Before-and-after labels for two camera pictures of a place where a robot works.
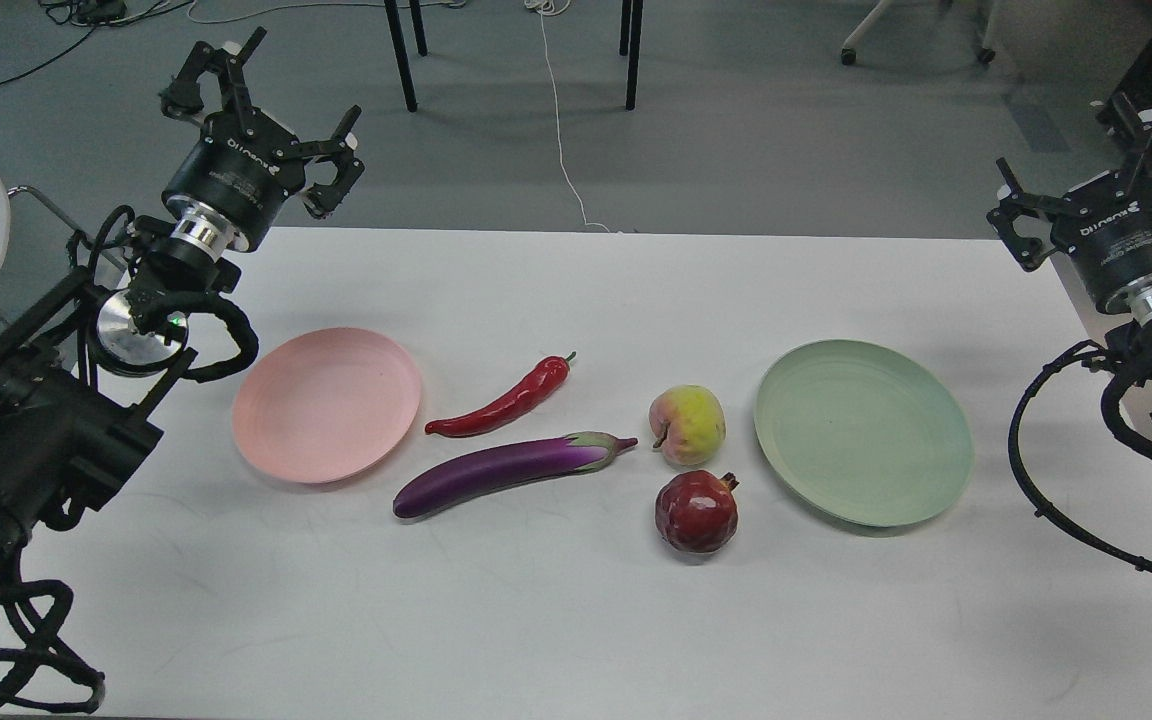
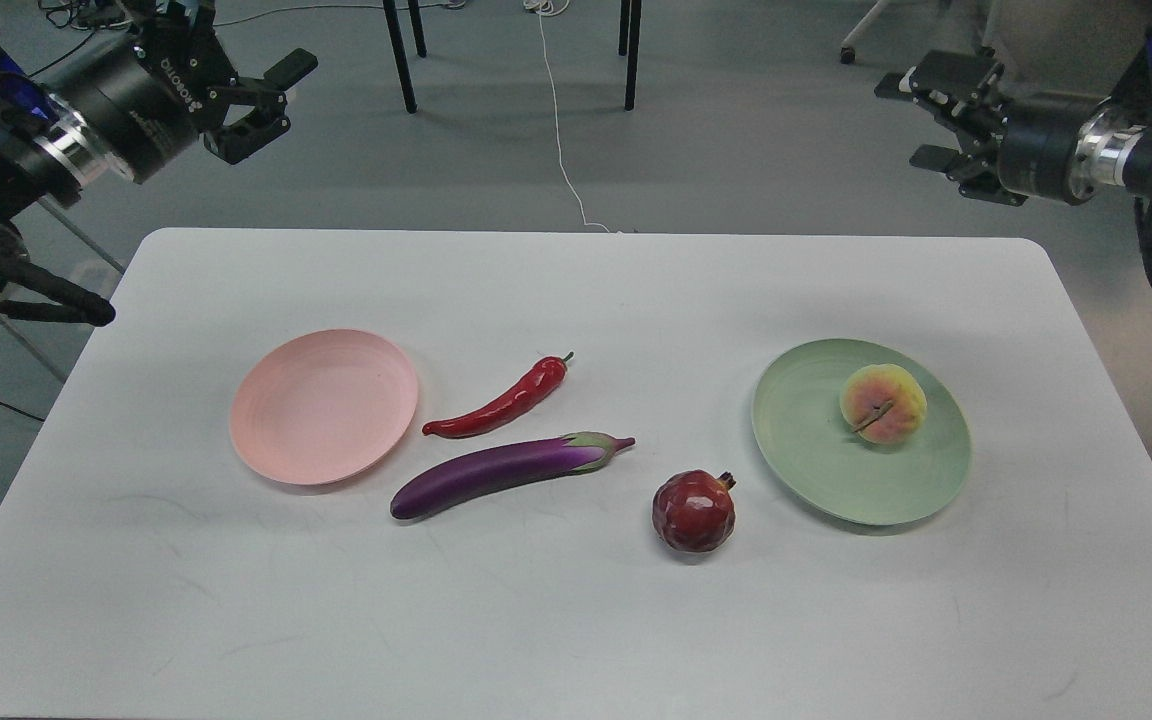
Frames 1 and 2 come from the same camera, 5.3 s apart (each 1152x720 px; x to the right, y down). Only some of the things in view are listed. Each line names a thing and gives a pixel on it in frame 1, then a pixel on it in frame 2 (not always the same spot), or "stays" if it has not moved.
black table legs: x=407 y=87 stays
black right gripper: x=1124 y=226 to x=1037 y=135
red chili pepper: x=545 y=379 stays
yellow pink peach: x=688 y=423 to x=883 y=403
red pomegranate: x=696 y=512 stays
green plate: x=862 y=434 stays
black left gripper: x=236 y=176 to x=150 y=100
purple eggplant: x=488 y=472 stays
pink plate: x=324 y=405 stays
